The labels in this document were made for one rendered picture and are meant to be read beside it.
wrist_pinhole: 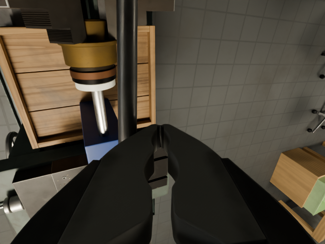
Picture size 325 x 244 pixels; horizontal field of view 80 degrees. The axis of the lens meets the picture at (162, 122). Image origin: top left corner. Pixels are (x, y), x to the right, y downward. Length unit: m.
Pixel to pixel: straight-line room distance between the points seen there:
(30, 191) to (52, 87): 0.28
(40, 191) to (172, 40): 1.31
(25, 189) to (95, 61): 0.43
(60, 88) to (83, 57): 0.27
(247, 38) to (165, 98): 0.91
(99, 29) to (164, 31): 1.25
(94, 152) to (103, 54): 0.19
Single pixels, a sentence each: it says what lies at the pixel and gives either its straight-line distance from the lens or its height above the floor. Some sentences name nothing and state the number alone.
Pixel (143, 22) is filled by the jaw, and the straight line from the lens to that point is 0.34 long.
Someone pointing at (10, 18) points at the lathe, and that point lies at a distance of 0.59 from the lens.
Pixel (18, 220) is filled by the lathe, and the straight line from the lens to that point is 0.80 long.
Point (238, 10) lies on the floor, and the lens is 1.92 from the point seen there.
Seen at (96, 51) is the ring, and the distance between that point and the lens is 0.32.
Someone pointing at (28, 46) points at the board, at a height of 0.89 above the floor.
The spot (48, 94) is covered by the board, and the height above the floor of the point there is 0.88.
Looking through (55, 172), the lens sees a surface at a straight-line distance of 0.55.
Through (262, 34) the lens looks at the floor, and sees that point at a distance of 2.15.
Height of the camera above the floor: 1.44
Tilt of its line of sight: 54 degrees down
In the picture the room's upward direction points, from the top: 140 degrees clockwise
